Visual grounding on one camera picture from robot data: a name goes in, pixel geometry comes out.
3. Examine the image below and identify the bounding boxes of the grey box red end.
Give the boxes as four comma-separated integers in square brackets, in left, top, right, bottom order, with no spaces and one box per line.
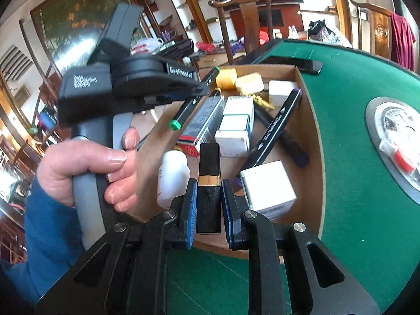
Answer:
[177,95,226,157]

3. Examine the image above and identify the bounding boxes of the white cube box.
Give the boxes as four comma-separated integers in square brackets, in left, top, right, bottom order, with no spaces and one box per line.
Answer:
[239,160,297,220]

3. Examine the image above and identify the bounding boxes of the cream rounded case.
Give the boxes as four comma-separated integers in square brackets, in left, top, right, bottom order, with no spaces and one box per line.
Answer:
[236,73,264,94]

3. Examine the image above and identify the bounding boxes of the yellow block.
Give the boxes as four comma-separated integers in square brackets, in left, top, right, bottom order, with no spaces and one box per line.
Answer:
[217,68,237,89]

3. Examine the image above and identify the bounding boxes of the wooden chair plain backrest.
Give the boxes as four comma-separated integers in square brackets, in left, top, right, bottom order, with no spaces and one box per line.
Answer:
[209,0,276,66]

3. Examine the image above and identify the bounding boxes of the person's left forearm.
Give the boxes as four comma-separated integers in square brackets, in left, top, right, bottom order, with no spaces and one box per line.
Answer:
[0,179,87,306]

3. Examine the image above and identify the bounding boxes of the cardboard box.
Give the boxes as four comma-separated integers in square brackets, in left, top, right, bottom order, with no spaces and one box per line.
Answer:
[129,65,324,260]

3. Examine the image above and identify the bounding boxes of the white square adapter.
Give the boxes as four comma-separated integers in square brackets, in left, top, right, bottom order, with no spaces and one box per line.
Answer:
[268,80,297,104]

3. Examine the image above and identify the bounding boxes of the white box green stripe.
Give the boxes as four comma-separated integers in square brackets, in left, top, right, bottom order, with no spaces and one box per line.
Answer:
[215,115,251,157]

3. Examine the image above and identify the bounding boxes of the white plastic bottle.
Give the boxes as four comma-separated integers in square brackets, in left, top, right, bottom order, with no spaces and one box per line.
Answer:
[157,150,191,210]

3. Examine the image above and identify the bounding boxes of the black electronic keyboard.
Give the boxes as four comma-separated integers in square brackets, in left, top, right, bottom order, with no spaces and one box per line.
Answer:
[154,39,195,58]

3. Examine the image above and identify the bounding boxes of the green cap marker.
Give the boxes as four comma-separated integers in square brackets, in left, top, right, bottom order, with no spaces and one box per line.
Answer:
[168,66,220,131]

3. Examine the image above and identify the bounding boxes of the black gold lipstick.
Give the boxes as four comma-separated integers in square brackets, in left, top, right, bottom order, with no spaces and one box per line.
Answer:
[196,143,223,234]

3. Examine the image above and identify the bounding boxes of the wooden chair carved backrest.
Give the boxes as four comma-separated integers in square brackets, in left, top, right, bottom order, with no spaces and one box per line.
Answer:
[350,0,394,61]

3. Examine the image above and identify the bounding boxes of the framed flower painting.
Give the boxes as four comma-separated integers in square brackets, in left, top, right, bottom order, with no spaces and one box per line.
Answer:
[30,0,145,73]

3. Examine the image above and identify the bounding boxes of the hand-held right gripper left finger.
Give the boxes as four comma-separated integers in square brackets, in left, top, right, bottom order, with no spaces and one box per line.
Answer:
[34,178,198,315]

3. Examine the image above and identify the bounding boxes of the black smartphone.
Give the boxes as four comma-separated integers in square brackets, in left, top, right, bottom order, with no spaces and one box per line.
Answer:
[259,56,324,74]

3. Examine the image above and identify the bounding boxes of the pile of clothes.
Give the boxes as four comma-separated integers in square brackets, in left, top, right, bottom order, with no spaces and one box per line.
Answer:
[307,20,351,47]

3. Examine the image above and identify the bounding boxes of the clear bag red parts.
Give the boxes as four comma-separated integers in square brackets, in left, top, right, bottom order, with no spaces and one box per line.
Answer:
[379,138,420,178]

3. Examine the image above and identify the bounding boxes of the person's left hand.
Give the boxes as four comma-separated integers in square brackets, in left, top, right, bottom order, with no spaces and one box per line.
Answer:
[37,127,140,214]

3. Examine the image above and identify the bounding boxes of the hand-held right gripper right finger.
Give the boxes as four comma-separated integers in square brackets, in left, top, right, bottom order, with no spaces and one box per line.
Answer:
[221,178,381,315]

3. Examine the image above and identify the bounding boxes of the purple cap marker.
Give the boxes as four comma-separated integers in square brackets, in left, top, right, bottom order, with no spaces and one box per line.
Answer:
[243,88,303,171]

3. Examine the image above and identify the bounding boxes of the dark wooden tv cabinet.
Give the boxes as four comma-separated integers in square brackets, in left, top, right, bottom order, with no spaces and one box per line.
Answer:
[230,3,304,40]

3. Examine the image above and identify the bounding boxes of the wooden coffee table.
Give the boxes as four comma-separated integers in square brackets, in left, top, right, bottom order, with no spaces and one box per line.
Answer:
[197,51,230,68]

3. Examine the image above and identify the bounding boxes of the round table control panel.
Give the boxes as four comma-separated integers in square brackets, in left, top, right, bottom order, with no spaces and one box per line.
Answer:
[365,97,420,206]

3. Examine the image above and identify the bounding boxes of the white red plastic bag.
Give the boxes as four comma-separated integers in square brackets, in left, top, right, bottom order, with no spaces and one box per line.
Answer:
[131,37,164,56]

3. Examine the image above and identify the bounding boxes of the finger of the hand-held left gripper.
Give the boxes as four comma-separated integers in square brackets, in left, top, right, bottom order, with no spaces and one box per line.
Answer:
[144,83,211,106]

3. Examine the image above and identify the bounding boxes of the yellow keychain clasp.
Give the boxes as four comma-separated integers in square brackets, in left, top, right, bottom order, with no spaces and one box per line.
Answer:
[251,93,274,110]

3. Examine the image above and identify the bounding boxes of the dark red cloth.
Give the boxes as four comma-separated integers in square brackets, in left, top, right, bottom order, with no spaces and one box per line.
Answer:
[390,12,417,71]

